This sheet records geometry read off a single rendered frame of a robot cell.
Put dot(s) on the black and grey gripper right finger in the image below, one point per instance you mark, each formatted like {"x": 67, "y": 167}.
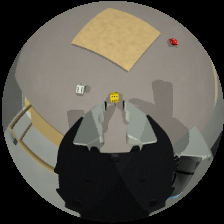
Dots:
{"x": 147, "y": 134}

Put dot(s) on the tan mat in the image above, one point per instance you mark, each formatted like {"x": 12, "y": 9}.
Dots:
{"x": 118, "y": 36}

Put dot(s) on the yellow die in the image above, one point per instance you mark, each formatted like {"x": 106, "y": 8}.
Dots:
{"x": 114, "y": 97}

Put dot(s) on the white die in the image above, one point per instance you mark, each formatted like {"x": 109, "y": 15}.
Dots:
{"x": 81, "y": 88}

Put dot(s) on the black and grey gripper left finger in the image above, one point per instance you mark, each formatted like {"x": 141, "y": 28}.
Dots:
{"x": 84, "y": 134}

